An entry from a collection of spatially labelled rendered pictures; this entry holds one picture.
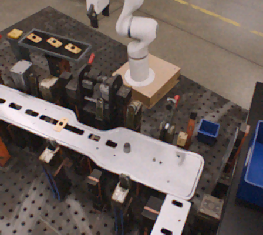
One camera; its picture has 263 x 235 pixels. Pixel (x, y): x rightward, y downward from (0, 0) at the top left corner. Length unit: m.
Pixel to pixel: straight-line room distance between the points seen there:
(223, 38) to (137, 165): 2.70
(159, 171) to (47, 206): 0.60
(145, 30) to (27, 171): 0.96
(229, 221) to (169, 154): 0.36
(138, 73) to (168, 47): 1.69
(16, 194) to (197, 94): 1.22
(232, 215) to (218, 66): 2.32
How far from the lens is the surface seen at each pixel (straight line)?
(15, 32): 1.81
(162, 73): 1.97
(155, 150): 1.36
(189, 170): 1.32
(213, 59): 3.44
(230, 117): 1.95
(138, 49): 1.73
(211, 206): 1.20
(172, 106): 1.26
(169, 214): 1.23
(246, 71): 3.41
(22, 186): 1.69
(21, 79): 1.63
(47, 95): 1.59
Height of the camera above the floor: 2.13
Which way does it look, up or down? 48 degrees down
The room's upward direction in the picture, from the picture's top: straight up
